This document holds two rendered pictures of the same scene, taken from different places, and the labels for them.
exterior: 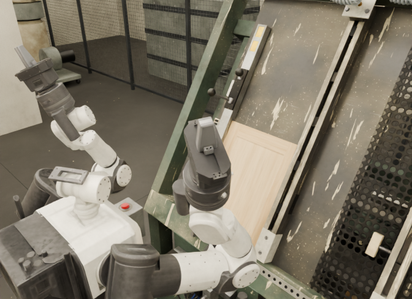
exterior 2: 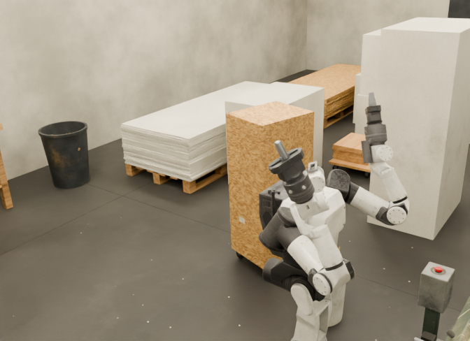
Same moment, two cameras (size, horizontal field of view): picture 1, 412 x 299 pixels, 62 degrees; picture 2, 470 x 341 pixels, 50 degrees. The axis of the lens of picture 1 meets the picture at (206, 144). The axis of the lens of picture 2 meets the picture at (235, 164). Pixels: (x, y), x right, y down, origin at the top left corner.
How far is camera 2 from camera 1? 1.51 m
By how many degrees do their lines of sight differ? 75
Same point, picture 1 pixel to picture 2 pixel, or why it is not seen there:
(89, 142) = (382, 173)
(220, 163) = (276, 165)
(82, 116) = (377, 151)
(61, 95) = (373, 131)
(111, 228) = not seen: hidden behind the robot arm
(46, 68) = (370, 111)
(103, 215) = not seen: hidden behind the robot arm
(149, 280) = (278, 227)
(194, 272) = (298, 249)
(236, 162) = not seen: outside the picture
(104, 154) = (390, 189)
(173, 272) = (289, 236)
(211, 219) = (292, 207)
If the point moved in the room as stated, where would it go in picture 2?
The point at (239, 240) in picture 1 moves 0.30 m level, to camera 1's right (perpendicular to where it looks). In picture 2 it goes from (319, 249) to (349, 307)
